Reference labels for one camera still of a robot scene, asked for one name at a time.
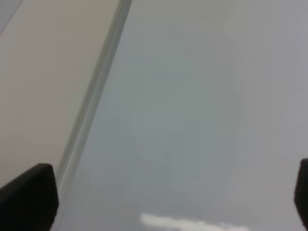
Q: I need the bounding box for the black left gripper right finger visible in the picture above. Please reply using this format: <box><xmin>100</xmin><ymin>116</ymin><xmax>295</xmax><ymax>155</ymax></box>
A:
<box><xmin>294</xmin><ymin>158</ymin><xmax>308</xmax><ymax>230</ymax></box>

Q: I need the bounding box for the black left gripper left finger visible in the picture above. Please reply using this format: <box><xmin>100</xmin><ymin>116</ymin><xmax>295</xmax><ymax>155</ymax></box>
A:
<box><xmin>0</xmin><ymin>164</ymin><xmax>59</xmax><ymax>231</ymax></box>

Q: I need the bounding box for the white board with aluminium frame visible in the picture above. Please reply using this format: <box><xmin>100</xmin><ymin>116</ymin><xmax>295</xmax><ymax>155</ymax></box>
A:
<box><xmin>57</xmin><ymin>0</ymin><xmax>308</xmax><ymax>231</ymax></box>

